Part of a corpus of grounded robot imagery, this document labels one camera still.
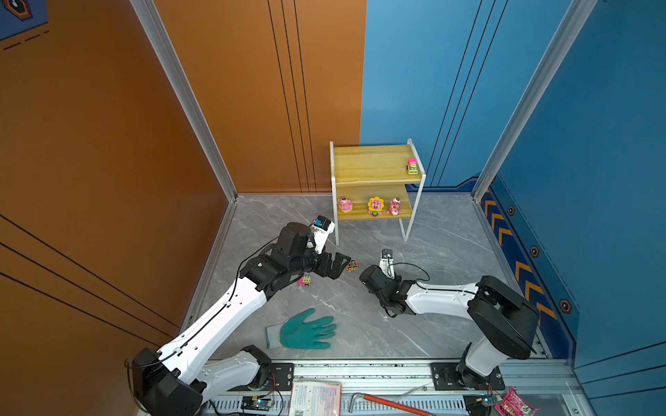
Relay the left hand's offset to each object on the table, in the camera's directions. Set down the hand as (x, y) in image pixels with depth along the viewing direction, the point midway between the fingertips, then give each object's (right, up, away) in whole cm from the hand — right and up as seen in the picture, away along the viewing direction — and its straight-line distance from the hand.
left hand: (337, 251), depth 73 cm
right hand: (+13, -11, +18) cm, 25 cm away
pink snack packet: (+47, -40, -5) cm, 62 cm away
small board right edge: (+39, -42, -3) cm, 57 cm away
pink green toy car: (-12, -13, +16) cm, 24 cm away
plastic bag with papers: (-6, -38, -6) cm, 39 cm away
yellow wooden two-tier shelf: (+10, +21, +6) cm, 24 cm away
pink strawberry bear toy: (+20, +13, +16) cm, 29 cm away
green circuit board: (-22, -42, -3) cm, 47 cm away
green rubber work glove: (-13, -26, +6) cm, 30 cm away
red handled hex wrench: (+13, -41, -4) cm, 43 cm away
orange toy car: (+5, -8, +21) cm, 23 cm away
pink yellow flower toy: (+13, +14, +16) cm, 25 cm away
